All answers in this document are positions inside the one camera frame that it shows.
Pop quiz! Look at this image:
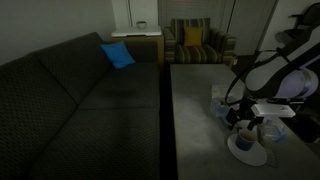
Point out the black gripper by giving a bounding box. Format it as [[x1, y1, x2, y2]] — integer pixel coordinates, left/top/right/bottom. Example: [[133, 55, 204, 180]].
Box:
[[225, 95, 261, 132]]

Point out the blue cup cream inside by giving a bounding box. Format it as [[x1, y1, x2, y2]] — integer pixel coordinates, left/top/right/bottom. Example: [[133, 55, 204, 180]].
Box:
[[235, 128, 258, 152]]

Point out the white round plate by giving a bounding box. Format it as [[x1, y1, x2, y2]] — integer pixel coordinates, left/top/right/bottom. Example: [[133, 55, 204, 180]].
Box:
[[227, 133, 268, 167]]

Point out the light blue tissue box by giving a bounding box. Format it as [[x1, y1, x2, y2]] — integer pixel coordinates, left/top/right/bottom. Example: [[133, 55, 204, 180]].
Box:
[[209, 96, 235, 118]]

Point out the clear plastic wrapper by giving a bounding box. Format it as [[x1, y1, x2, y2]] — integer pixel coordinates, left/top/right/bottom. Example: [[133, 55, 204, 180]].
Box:
[[260, 118, 288, 144]]

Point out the white paper card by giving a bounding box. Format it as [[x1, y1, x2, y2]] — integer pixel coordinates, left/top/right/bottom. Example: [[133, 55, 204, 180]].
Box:
[[210, 83, 246, 100]]

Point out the small dark flat packet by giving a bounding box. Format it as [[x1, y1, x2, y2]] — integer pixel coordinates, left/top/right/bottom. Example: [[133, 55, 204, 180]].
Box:
[[265, 149, 279, 169]]

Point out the black robot stand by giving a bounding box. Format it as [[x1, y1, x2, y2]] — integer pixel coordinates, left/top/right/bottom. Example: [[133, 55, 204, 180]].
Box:
[[289, 99, 320, 144]]

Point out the striped armchair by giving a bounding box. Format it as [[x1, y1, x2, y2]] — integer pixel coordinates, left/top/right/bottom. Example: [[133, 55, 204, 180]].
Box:
[[162, 17, 238, 69]]

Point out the yellow cushion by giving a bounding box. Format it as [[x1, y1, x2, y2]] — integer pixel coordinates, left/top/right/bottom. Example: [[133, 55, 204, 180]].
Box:
[[183, 26, 204, 47]]

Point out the wooden side table white top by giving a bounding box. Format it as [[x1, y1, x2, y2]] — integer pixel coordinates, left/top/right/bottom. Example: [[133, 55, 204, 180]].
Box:
[[110, 26, 165, 71]]

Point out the small pale bowl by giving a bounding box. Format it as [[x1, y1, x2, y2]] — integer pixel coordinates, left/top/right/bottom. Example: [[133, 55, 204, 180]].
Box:
[[135, 20, 148, 30]]

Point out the blue throw pillow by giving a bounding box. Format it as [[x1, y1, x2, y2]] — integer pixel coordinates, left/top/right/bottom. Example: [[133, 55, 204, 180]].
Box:
[[100, 41, 137, 70]]

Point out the dark patterned fabric sofa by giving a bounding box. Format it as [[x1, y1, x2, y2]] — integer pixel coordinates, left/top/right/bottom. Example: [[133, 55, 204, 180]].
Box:
[[0, 31, 162, 180]]

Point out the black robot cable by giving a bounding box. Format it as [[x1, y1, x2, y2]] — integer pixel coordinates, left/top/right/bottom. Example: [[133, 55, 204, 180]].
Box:
[[223, 47, 292, 108]]

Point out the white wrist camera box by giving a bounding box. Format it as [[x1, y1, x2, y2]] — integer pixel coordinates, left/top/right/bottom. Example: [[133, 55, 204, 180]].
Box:
[[250, 103, 297, 119]]

